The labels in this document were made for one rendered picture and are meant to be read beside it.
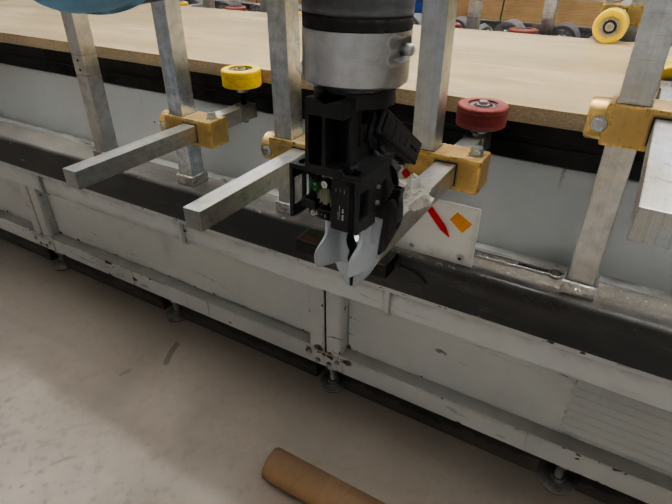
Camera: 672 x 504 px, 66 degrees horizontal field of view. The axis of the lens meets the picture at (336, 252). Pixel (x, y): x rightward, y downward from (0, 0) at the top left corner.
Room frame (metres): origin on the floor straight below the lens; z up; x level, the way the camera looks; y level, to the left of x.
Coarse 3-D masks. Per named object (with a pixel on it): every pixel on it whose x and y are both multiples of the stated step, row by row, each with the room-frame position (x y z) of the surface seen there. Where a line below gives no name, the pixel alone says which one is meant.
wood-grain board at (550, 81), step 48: (0, 0) 2.42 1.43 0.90; (48, 48) 1.47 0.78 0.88; (96, 48) 1.37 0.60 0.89; (144, 48) 1.33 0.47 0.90; (192, 48) 1.33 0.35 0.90; (240, 48) 1.33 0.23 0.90; (480, 48) 1.33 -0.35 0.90; (528, 48) 1.33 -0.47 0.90; (576, 48) 1.33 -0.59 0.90; (624, 48) 1.33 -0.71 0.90; (480, 96) 0.89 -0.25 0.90; (528, 96) 0.89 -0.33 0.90; (576, 96) 0.89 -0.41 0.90
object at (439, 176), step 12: (468, 132) 0.82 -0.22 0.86; (456, 144) 0.76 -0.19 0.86; (468, 144) 0.76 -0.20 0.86; (480, 144) 0.78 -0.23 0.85; (432, 168) 0.67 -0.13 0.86; (444, 168) 0.67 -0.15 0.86; (432, 180) 0.63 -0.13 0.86; (444, 180) 0.64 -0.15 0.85; (432, 192) 0.61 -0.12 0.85; (444, 192) 0.65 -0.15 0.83; (432, 204) 0.61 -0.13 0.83; (408, 216) 0.54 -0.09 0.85; (420, 216) 0.57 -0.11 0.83; (408, 228) 0.54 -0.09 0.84; (396, 240) 0.51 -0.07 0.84; (384, 252) 0.48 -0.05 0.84
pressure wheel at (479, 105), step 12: (468, 108) 0.80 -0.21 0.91; (480, 108) 0.79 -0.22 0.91; (492, 108) 0.79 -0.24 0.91; (504, 108) 0.80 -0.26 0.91; (456, 120) 0.82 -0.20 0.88; (468, 120) 0.79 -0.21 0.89; (480, 120) 0.79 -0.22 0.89; (492, 120) 0.78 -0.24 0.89; (504, 120) 0.80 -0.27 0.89; (480, 132) 0.81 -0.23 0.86
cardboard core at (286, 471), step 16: (272, 464) 0.77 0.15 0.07; (288, 464) 0.76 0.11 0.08; (304, 464) 0.76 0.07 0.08; (272, 480) 0.74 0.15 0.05; (288, 480) 0.73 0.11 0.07; (304, 480) 0.72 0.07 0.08; (320, 480) 0.72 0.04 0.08; (336, 480) 0.72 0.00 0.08; (304, 496) 0.70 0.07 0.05; (320, 496) 0.69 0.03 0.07; (336, 496) 0.68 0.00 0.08; (352, 496) 0.68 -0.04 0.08; (368, 496) 0.69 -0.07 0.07
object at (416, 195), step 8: (416, 176) 0.60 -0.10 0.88; (400, 184) 0.60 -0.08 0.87; (408, 184) 0.58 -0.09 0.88; (416, 184) 0.58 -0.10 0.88; (424, 184) 0.59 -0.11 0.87; (408, 192) 0.57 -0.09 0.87; (416, 192) 0.57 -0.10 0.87; (424, 192) 0.56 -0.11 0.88; (408, 200) 0.55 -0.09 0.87; (416, 200) 0.54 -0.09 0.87; (424, 200) 0.55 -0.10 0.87; (432, 200) 0.56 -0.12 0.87; (408, 208) 0.54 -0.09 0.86; (416, 208) 0.54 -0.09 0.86
